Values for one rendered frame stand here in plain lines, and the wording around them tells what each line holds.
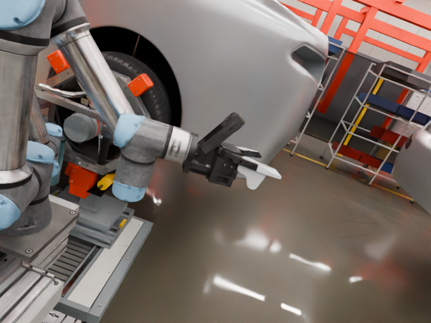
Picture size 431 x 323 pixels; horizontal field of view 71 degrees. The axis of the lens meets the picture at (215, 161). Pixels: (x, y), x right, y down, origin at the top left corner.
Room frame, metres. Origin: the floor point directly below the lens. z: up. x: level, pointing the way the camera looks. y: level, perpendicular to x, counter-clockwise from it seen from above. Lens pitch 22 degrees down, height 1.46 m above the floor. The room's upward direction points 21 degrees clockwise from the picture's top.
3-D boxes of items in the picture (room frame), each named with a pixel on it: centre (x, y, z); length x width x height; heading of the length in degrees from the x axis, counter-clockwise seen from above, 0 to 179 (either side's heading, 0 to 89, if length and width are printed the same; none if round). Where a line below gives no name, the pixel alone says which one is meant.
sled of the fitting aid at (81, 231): (1.59, 0.66, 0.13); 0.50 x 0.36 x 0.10; 91
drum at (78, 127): (1.35, 0.65, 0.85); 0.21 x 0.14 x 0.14; 1
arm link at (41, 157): (0.65, 0.45, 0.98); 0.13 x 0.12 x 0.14; 14
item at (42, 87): (1.30, 0.75, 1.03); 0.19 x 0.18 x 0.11; 1
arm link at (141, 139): (0.59, 0.16, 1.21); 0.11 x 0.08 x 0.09; 104
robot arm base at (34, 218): (0.65, 0.45, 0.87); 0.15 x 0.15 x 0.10
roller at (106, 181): (1.52, 0.54, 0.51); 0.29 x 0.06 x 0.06; 1
